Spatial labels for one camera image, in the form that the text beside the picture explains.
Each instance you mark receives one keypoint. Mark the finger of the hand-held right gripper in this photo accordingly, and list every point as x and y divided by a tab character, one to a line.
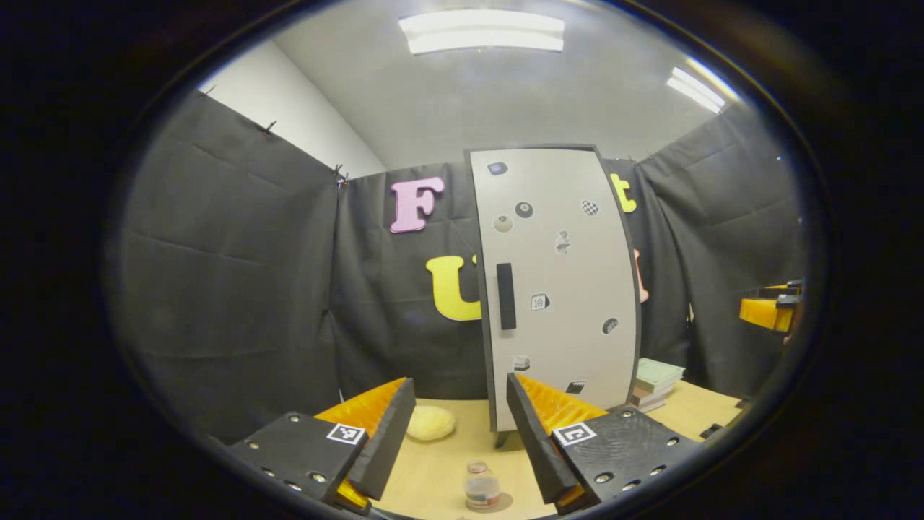
765	314
783	291

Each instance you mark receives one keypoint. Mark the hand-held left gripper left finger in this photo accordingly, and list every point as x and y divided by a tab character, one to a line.
390	444

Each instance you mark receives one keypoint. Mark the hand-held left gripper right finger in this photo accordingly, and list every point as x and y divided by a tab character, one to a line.
538	444

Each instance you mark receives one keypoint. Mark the round brown coaster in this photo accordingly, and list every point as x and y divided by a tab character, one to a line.
505	502

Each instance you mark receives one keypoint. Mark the clear plastic bottle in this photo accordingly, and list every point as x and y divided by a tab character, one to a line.
482	485

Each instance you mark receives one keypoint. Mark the grey cabinet door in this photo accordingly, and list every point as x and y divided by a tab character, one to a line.
570	289

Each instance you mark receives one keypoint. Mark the yellow potato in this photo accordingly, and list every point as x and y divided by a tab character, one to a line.
431	422

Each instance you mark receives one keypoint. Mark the brown book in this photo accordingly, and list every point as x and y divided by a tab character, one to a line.
648	397

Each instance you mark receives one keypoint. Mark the green book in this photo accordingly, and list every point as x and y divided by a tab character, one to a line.
658	374

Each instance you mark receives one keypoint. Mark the rectangular ceiling light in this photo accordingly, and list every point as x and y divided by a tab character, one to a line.
481	31
694	90

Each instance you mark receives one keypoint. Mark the black backdrop cloth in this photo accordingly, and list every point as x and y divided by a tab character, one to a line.
238	274

